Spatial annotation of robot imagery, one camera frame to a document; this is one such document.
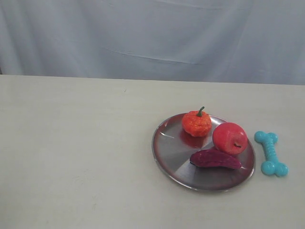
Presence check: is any turquoise toy bone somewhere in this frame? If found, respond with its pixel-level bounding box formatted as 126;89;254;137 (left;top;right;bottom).
254;131;289;177

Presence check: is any small orange pumpkin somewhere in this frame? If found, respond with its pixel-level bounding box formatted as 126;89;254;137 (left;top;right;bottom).
182;106;212;137

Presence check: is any purple sweet potato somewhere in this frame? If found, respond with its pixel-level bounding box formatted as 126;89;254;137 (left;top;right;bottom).
189;149;242;169

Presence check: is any red apple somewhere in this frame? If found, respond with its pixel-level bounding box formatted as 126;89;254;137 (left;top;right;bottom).
212;122;248;156

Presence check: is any white backdrop cloth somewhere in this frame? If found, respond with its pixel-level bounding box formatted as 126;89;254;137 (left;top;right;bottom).
0;0;305;85

